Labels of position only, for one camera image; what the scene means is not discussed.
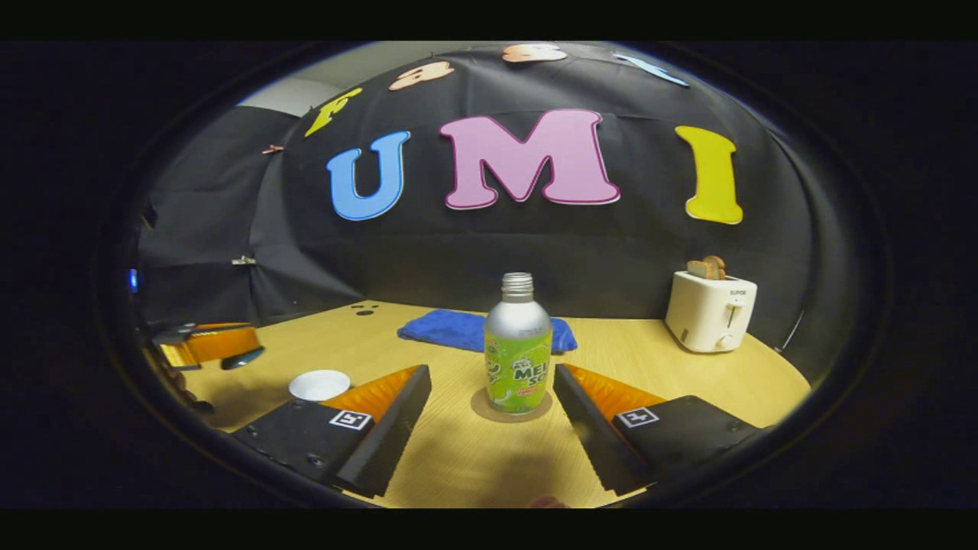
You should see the grey toaster power cord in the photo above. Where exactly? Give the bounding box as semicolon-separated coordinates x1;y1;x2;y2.
776;308;806;353

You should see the dark blue teacup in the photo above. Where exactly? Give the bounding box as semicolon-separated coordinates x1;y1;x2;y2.
288;369;352;403

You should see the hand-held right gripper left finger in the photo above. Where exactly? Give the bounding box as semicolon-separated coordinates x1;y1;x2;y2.
229;364;433;499

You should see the round brown coaster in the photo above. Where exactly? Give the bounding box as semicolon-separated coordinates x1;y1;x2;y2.
471;387;554;423

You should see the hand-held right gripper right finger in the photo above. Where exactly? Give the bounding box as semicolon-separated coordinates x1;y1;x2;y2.
553;364;765;496

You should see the blue towel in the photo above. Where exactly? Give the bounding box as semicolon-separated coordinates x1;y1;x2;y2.
397;309;578;354

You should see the silver green water bottle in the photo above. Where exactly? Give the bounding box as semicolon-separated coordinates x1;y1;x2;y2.
483;272;554;415

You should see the white toaster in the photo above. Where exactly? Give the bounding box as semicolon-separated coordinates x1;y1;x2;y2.
665;270;759;354

